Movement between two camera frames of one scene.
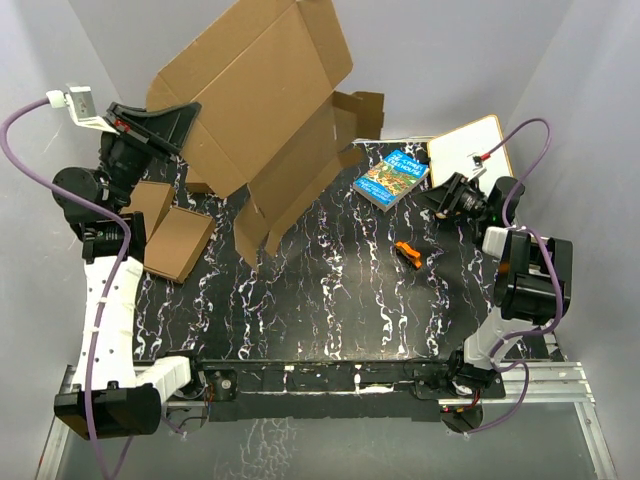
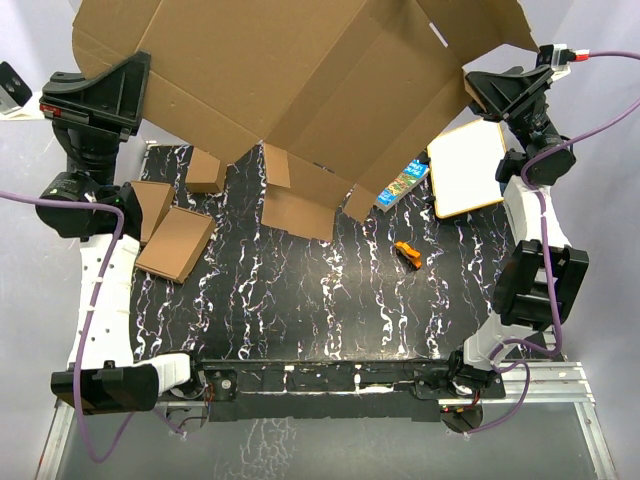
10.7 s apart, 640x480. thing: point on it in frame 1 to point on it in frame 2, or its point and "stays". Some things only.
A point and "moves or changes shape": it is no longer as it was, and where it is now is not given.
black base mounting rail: x=338 y=390 stays
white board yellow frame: x=453 y=152 stays
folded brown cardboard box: x=177 y=243 stays
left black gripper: x=166 y=128 to x=114 y=96
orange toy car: x=412 y=256 stays
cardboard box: x=271 y=128 moves or changes shape
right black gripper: x=447 y=196 to x=494 y=95
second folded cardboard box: x=153 y=199 stays
